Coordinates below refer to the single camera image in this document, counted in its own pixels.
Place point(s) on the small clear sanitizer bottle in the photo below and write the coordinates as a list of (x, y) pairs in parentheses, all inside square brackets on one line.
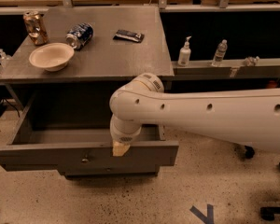
[(4, 58)]

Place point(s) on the grey drawer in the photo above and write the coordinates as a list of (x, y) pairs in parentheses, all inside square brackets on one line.
[(67, 132), (125, 170)]

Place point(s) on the tan foam-padded gripper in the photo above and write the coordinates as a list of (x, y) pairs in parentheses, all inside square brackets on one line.
[(125, 137)]

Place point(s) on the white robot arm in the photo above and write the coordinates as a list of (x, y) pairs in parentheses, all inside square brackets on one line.
[(249, 118)]

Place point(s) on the blue soda can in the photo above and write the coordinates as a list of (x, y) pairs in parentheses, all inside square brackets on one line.
[(79, 35)]

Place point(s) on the grey drawer cabinet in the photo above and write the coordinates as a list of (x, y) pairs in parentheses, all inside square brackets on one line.
[(103, 65)]

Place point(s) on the white pump bottle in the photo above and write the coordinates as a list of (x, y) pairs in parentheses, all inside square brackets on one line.
[(184, 53)]

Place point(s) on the grey top drawer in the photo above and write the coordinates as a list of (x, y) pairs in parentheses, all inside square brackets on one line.
[(67, 132)]

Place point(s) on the crumpled clear plastic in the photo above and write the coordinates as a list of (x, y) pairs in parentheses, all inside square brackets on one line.
[(251, 61)]

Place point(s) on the white bowl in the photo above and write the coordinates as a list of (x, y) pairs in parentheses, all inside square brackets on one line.
[(52, 57)]

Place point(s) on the black snack wrapper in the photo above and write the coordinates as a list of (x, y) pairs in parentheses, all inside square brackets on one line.
[(128, 35)]

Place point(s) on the orange bottles under shelf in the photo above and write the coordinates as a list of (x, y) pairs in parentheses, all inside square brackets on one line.
[(274, 83)]

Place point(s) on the clear water bottle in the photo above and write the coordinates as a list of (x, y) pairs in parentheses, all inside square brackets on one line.
[(220, 53)]

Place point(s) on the grey bottom drawer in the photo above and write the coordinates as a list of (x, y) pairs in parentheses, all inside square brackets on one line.
[(125, 170)]

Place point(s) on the black chair base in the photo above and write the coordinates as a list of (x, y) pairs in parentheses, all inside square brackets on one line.
[(267, 212)]

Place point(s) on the gold crushed soda can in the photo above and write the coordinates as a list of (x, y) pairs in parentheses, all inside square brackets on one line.
[(35, 27)]

